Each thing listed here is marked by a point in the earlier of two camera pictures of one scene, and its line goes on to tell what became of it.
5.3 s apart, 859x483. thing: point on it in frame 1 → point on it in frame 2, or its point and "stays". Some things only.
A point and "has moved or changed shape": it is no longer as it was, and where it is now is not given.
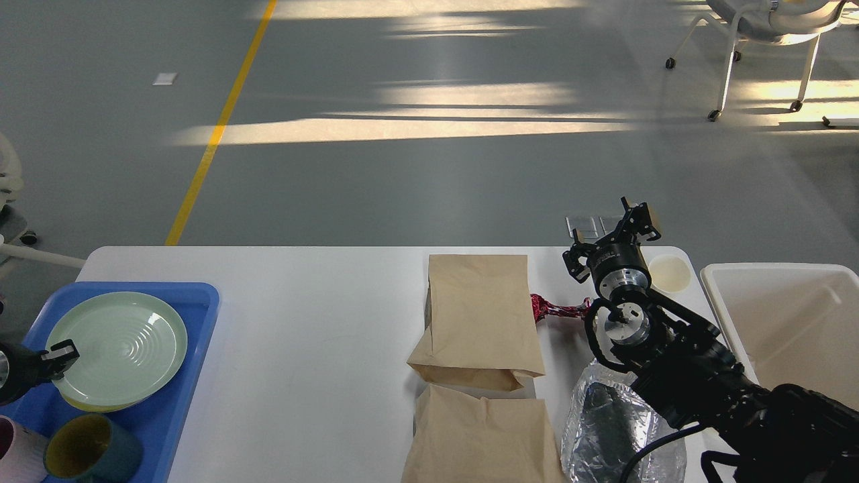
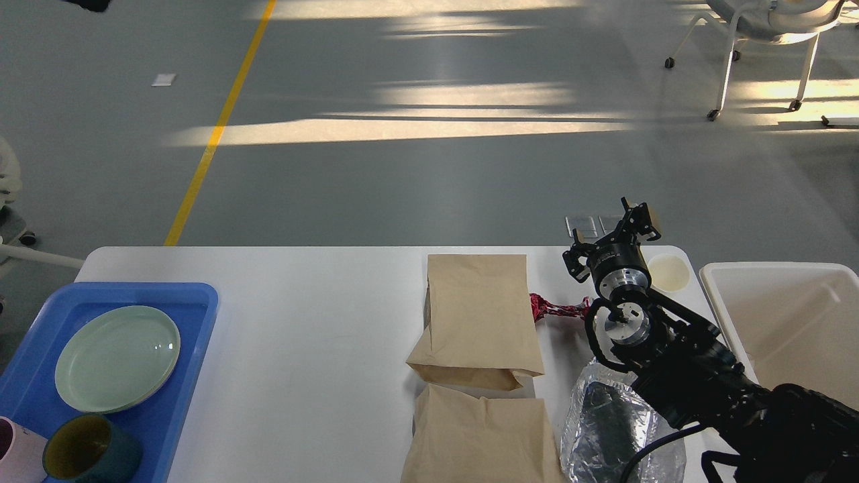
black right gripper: (613, 265) stays
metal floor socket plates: (586, 227) stays
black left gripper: (22, 369) → (96, 5)
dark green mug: (92, 448) stays
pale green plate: (130, 345) has moved or changed shape
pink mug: (21, 453) stays
